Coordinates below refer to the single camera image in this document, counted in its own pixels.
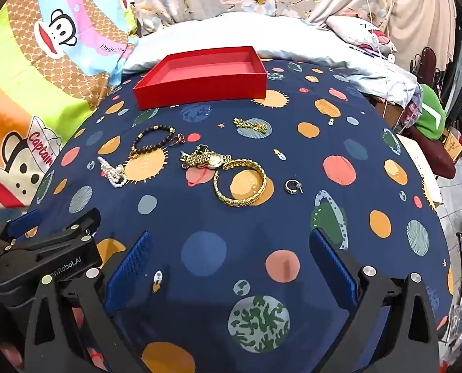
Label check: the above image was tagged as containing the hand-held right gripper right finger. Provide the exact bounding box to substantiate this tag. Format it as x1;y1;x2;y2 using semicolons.
309;228;439;373

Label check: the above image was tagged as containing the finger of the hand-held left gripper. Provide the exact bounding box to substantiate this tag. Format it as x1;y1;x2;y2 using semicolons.
29;208;101;251
0;209;42;245

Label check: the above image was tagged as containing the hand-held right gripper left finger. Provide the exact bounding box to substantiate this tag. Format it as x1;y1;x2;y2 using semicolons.
23;231;153;373

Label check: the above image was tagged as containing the silver pearl earring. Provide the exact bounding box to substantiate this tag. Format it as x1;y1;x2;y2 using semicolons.
97;156;128;189

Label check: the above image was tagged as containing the black bead bracelet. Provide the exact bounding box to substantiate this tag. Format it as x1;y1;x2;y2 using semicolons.
129;124;177;160

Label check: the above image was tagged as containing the gold bangle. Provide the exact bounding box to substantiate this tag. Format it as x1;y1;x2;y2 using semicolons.
213;159;268;207

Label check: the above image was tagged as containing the gold wristwatch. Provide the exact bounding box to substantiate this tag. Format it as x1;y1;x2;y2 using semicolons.
180;150;231;171

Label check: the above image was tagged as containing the chunky gold chain bracelet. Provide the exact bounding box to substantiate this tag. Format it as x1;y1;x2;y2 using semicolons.
233;117;268;133

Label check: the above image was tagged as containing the red cardboard box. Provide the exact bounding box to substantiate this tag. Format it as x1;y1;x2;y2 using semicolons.
133;46;268;110

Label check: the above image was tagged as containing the navy planet print blanket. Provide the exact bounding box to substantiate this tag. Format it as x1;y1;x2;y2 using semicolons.
33;52;455;373

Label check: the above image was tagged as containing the dark red cloth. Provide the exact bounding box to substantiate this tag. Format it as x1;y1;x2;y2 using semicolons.
407;128;457;177

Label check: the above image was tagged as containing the cartoon monkey print blanket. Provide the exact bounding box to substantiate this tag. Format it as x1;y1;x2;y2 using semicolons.
0;0;138;228

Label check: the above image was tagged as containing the green cloth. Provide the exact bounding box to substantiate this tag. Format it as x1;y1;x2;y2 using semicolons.
413;83;447;140

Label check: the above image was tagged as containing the dark metal chair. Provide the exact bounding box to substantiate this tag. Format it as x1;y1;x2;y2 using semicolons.
411;47;443;86

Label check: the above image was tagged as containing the white printed pillow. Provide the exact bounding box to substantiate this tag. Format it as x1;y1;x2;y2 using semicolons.
326;15;396;53

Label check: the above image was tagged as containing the beige curtain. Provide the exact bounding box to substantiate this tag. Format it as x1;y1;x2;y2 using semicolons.
386;0;459;71

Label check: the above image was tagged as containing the white cable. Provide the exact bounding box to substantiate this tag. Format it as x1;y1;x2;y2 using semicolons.
361;0;396;65

